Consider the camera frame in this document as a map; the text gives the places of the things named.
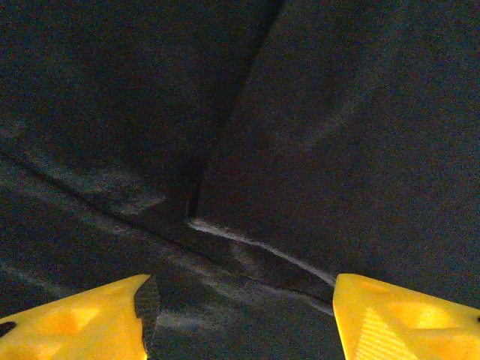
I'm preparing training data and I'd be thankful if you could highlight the black t-shirt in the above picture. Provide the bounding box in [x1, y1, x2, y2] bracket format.
[0, 0, 480, 360]

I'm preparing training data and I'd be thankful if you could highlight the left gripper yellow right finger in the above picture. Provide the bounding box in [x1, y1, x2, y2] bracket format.
[332, 272, 480, 360]

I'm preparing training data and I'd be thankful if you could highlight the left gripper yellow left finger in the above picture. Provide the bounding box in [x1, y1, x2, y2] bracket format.
[0, 273, 159, 360]

